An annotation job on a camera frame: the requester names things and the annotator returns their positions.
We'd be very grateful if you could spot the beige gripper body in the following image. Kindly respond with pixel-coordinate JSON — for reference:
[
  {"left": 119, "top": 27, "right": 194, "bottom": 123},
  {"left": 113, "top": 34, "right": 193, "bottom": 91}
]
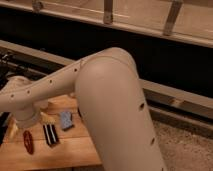
[{"left": 13, "top": 108, "right": 41, "bottom": 128}]

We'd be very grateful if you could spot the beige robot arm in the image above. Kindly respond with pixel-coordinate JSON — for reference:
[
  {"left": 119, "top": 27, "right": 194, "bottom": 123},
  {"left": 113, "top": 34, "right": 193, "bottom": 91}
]
[{"left": 0, "top": 47, "right": 167, "bottom": 171}]

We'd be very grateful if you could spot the metal window rail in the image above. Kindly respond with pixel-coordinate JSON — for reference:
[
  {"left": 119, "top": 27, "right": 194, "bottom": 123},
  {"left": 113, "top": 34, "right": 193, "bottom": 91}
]
[{"left": 0, "top": 0, "right": 213, "bottom": 48}]

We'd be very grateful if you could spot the blue sponge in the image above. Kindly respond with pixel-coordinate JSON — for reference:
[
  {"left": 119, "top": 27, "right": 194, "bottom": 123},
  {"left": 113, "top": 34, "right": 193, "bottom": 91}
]
[{"left": 60, "top": 111, "right": 74, "bottom": 131}]

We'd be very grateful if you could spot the black white striped block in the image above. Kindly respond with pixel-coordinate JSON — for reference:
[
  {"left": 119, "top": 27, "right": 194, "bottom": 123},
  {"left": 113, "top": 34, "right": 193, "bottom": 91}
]
[{"left": 43, "top": 124, "right": 59, "bottom": 147}]

